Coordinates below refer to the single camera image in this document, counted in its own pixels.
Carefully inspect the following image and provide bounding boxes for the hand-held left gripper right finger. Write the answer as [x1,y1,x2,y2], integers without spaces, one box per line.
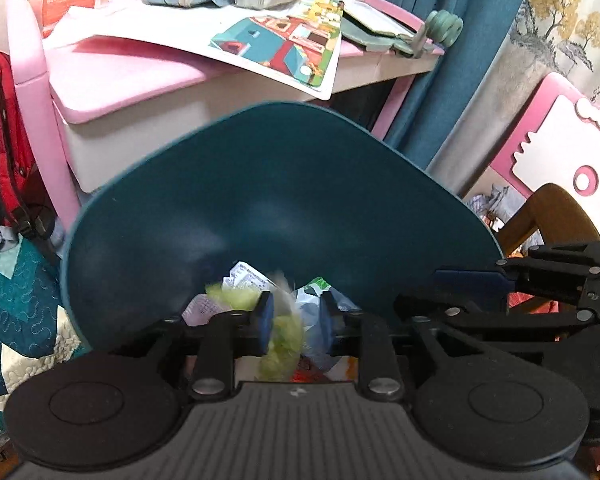
[320,290,461,402]

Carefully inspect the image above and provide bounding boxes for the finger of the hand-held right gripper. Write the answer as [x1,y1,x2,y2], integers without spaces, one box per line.
[432,239,600,307]
[395,294,600,342]

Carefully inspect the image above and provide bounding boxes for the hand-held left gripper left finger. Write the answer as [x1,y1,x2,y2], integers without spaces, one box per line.
[147,290,276,402]

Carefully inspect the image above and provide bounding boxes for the yellow wrapper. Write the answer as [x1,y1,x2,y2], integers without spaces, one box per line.
[257,305,307,383]

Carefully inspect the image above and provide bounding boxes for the white purple carton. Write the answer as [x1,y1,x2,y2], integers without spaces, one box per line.
[180,260,276,330]

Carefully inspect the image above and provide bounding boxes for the dark teal trash bin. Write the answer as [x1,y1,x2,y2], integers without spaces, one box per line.
[60,101,505,386]

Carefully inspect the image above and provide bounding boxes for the orange red cloth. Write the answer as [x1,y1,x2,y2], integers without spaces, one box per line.
[510,292,561,311]

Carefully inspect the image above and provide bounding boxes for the red printed packet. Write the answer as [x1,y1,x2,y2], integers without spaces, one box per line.
[290,355,358,383]

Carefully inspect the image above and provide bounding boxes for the patterned cloth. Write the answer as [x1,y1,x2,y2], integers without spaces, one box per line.
[465,185,528,233]

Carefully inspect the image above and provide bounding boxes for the wooden chair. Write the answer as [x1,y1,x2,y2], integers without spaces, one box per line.
[495,183,600,256]

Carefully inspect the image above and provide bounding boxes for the pink white board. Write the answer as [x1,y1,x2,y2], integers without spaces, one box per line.
[485,72,600,216]

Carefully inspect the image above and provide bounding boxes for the blue curtain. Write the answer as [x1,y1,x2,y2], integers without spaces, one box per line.
[370,0,541,171]

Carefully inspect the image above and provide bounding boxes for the cream tree print curtain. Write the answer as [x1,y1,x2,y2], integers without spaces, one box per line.
[427,0,600,198]

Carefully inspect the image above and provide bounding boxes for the teal zigzag quilted blanket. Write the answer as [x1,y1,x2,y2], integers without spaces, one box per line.
[0,235,93,448]

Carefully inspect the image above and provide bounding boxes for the mint green clamp knob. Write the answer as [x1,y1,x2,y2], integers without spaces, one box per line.
[410,9,465,58]

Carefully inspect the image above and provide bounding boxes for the colourful picture sheet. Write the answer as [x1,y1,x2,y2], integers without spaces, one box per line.
[92,0,348,102]

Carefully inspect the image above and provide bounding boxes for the grey green notebook case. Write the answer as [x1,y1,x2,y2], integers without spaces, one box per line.
[337,0,431,56]

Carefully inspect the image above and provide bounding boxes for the pink desk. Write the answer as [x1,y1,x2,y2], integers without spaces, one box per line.
[5,0,446,231]

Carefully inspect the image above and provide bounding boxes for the red black backpack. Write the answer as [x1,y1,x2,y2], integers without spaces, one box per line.
[0,51,56,241]

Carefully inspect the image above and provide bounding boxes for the white papers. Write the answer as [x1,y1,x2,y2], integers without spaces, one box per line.
[42,0,153,53]

